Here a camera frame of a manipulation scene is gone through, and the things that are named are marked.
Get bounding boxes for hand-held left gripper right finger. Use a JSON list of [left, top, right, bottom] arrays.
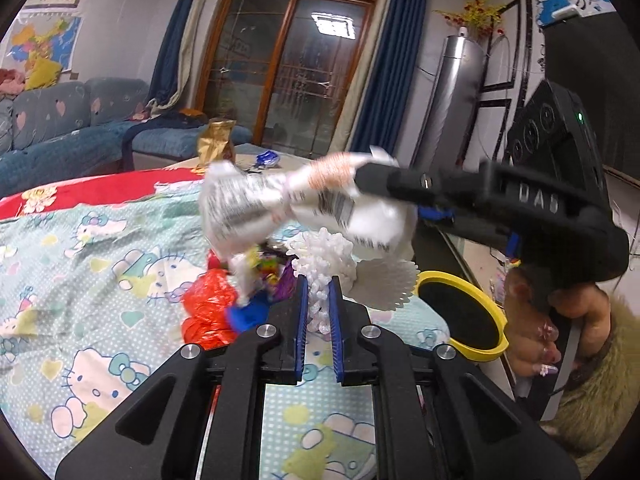
[[327, 276, 581, 480]]

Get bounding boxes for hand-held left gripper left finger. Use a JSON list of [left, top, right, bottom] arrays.
[[55, 276, 308, 480]]

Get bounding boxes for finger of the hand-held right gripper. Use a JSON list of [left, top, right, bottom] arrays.
[[415, 204, 501, 242], [354, 159, 483, 207]]

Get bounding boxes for purple foil wrapper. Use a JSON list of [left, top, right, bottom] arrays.
[[277, 262, 301, 306]]

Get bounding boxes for white foam fruit net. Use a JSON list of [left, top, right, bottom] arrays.
[[285, 227, 358, 333]]

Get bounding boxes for yellow-rimmed black bin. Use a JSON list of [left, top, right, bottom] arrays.
[[415, 270, 511, 363]]

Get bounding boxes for white printed packet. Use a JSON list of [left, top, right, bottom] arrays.
[[199, 146, 418, 308]]

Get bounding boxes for person's right forearm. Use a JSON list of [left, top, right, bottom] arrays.
[[540, 295, 637, 477]]

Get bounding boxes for person's right hand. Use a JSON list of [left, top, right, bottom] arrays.
[[502, 265, 608, 378]]

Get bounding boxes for blue plastic wrapper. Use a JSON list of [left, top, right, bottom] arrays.
[[225, 294, 281, 333]]

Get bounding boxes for white paper cupcake liner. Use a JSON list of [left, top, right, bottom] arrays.
[[350, 255, 421, 313]]

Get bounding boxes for colourful candy wrapper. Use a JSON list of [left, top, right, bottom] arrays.
[[250, 245, 286, 292]]

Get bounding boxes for silver standing air conditioner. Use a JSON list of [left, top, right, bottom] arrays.
[[411, 34, 488, 171]]

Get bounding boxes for red plastic bag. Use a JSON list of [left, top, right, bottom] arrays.
[[181, 266, 241, 351]]

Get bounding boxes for blue curtain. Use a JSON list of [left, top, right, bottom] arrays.
[[349, 0, 432, 155], [149, 0, 208, 107]]

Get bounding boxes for wooden framed glass door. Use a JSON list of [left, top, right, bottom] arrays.
[[197, 0, 387, 158]]

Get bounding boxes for yellow and red artificial flowers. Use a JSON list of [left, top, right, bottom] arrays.
[[434, 0, 506, 38]]

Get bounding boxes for gold snack bag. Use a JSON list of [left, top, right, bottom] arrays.
[[196, 117, 236, 171]]

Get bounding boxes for cartoon cat printed blanket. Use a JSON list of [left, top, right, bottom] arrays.
[[0, 180, 451, 480]]

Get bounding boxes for dark cloth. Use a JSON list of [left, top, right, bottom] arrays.
[[149, 109, 208, 129]]

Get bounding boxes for beige curtain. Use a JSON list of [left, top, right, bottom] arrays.
[[170, 0, 242, 112]]

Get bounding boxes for red floral blanket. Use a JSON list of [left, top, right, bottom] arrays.
[[0, 167, 211, 221]]

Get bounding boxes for blue heart-print sofa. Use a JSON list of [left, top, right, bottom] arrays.
[[0, 77, 253, 196]]

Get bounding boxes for yellow pillow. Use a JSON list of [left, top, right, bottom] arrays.
[[25, 57, 63, 91]]

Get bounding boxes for pink cloth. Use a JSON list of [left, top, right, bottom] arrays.
[[0, 67, 26, 97]]

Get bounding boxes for colourful wall map poster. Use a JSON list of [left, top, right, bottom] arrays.
[[0, 12, 83, 75]]

